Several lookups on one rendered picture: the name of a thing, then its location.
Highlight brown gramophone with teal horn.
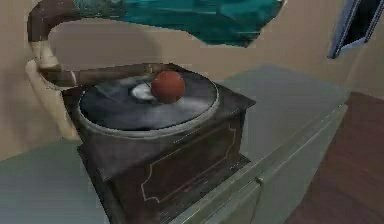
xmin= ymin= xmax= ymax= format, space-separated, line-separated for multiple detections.
xmin=25 ymin=0 xmax=287 ymax=224

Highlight pale green cabinet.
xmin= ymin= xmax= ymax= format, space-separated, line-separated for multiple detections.
xmin=0 ymin=63 xmax=350 ymax=224

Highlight dark window with blue frame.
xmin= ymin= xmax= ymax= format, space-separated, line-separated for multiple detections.
xmin=327 ymin=0 xmax=384 ymax=60

